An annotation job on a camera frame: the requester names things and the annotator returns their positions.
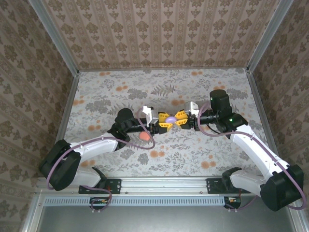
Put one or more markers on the purple earbud charging case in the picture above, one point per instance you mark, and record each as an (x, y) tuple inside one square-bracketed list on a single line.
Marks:
[(171, 119)]

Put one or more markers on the orange earbud charging case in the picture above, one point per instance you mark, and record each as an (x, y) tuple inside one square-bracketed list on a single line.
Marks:
[(144, 136)]

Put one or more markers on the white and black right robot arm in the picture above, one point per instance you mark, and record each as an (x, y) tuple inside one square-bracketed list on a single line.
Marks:
[(251, 149)]

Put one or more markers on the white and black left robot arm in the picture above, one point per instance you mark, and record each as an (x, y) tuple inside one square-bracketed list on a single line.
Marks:
[(96, 145)]

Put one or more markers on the black connector board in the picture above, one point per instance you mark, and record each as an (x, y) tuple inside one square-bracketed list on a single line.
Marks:
[(233, 202), (99, 203)]

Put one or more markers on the grey metal sheet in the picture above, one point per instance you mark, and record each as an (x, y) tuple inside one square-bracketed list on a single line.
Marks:
[(164, 220)]

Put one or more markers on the aluminium table side rail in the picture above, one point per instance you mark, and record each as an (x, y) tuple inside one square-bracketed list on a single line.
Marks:
[(67, 111), (258, 104)]

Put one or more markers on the aluminium table back rail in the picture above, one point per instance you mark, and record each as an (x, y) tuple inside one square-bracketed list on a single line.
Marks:
[(164, 69)]

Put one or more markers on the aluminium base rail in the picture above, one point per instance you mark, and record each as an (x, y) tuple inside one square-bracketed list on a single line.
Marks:
[(164, 186)]

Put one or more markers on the aluminium frame post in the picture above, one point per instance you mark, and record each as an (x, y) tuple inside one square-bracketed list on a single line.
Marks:
[(55, 38), (268, 36)]

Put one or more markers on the aluminium front frame bar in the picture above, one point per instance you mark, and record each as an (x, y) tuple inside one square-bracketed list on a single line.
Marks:
[(31, 215), (299, 220)]

